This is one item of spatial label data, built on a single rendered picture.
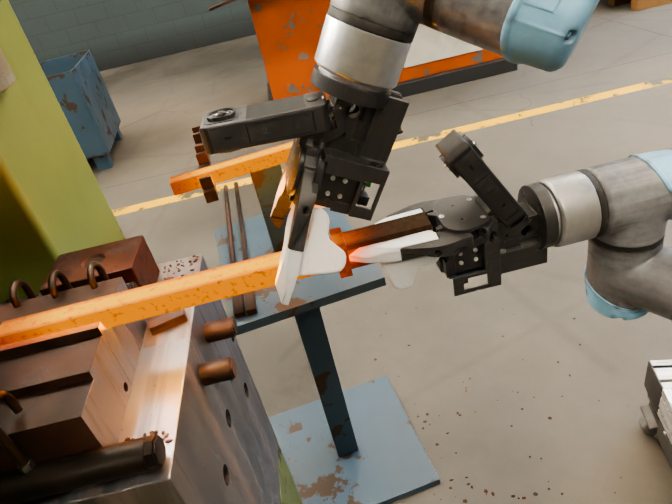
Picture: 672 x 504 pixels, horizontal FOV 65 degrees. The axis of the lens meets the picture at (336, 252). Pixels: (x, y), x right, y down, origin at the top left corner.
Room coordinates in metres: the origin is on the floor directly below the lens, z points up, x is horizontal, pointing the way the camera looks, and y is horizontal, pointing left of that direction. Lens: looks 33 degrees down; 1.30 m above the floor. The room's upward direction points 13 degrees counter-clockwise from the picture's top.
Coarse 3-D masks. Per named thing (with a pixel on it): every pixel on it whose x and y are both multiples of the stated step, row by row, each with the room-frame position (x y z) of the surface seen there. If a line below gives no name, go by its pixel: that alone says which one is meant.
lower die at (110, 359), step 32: (96, 288) 0.52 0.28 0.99; (0, 320) 0.50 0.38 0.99; (0, 352) 0.43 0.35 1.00; (32, 352) 0.43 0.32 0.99; (64, 352) 0.42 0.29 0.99; (96, 352) 0.41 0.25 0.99; (128, 352) 0.46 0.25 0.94; (0, 384) 0.39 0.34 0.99; (32, 384) 0.38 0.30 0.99; (64, 384) 0.38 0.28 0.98; (96, 384) 0.38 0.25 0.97; (128, 384) 0.43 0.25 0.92; (0, 416) 0.36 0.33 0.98; (32, 416) 0.35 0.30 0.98; (64, 416) 0.34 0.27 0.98; (96, 416) 0.35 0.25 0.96; (0, 448) 0.34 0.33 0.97; (32, 448) 0.34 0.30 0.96; (64, 448) 0.34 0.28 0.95; (96, 448) 0.34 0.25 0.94
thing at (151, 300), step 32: (384, 224) 0.47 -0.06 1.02; (416, 224) 0.46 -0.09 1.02; (160, 288) 0.46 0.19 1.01; (192, 288) 0.45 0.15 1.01; (224, 288) 0.45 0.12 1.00; (256, 288) 0.45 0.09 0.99; (32, 320) 0.46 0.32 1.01; (64, 320) 0.45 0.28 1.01; (96, 320) 0.45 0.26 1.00; (128, 320) 0.45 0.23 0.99
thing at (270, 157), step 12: (288, 144) 0.87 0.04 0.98; (252, 156) 0.85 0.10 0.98; (264, 156) 0.84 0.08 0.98; (276, 156) 0.84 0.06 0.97; (204, 168) 0.85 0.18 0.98; (216, 168) 0.83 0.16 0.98; (228, 168) 0.83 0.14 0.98; (240, 168) 0.83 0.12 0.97; (252, 168) 0.84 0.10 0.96; (264, 168) 0.84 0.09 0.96; (180, 180) 0.82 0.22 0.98; (192, 180) 0.82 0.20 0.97; (216, 180) 0.83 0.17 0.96; (180, 192) 0.82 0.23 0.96
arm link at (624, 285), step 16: (592, 240) 0.47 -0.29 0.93; (592, 256) 0.47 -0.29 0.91; (608, 256) 0.45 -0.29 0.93; (624, 256) 0.44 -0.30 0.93; (640, 256) 0.43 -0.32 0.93; (656, 256) 0.43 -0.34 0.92; (592, 272) 0.47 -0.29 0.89; (608, 272) 0.45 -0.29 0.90; (624, 272) 0.44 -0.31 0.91; (640, 272) 0.43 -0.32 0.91; (656, 272) 0.42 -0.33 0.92; (592, 288) 0.46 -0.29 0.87; (608, 288) 0.45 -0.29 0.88; (624, 288) 0.43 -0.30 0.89; (640, 288) 0.42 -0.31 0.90; (656, 288) 0.41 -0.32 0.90; (592, 304) 0.46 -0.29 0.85; (608, 304) 0.44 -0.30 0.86; (624, 304) 0.44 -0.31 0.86; (640, 304) 0.42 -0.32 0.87; (656, 304) 0.40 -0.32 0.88
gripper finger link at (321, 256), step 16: (320, 208) 0.43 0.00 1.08; (288, 224) 0.42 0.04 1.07; (320, 224) 0.42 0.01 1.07; (320, 240) 0.41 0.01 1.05; (288, 256) 0.39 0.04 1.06; (304, 256) 0.40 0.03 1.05; (320, 256) 0.40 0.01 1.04; (336, 256) 0.40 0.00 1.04; (288, 272) 0.39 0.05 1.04; (304, 272) 0.39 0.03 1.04; (320, 272) 0.39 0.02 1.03; (336, 272) 0.40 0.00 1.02; (288, 288) 0.39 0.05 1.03; (288, 304) 0.39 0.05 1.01
